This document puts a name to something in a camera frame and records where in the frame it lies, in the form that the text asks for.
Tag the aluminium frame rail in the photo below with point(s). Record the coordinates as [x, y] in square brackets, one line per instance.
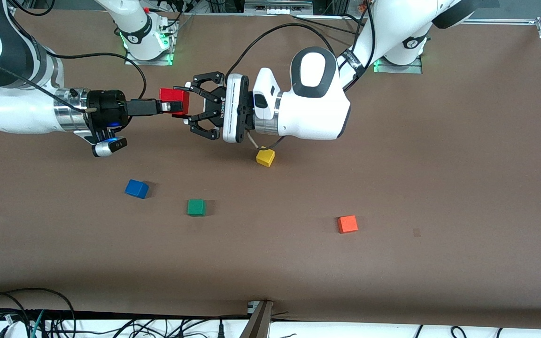
[500, 21]

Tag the yellow wooden block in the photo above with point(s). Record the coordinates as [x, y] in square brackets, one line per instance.
[265, 158]

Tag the brown table cover sheet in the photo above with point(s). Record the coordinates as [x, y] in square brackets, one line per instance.
[270, 263]

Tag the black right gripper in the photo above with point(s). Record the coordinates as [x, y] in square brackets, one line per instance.
[106, 109]

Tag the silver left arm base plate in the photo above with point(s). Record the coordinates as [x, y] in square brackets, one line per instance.
[411, 69]

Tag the grey metal post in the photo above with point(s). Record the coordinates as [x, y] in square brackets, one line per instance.
[257, 324]

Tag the orange wooden block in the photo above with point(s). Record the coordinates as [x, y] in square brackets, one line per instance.
[347, 224]

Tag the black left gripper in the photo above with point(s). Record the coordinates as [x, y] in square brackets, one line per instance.
[241, 114]

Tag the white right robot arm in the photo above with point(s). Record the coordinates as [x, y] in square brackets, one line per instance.
[12, 112]

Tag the blue wooden block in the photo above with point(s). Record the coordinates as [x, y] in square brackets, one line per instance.
[135, 188]

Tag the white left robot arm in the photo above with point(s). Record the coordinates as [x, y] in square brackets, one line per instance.
[313, 112]

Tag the red wooden block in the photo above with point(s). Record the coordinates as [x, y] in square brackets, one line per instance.
[174, 95]

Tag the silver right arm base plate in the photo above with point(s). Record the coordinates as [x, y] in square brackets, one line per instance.
[169, 51]

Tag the green wooden block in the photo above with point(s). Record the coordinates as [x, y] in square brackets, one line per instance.
[196, 207]

